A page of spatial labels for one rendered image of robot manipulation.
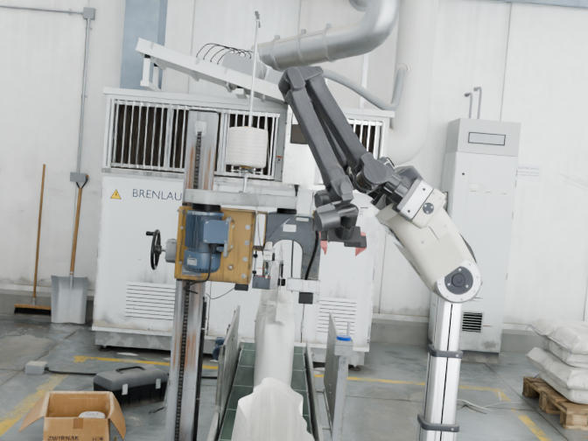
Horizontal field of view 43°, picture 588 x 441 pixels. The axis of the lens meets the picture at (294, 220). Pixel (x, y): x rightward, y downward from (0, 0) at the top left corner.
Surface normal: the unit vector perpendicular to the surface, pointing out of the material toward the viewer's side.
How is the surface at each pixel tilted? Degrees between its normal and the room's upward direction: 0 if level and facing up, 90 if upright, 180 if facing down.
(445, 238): 115
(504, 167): 90
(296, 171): 90
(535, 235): 90
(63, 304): 76
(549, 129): 90
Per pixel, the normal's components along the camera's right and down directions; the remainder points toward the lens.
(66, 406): 0.26, 0.07
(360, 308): 0.01, 0.05
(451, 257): 0.33, 0.50
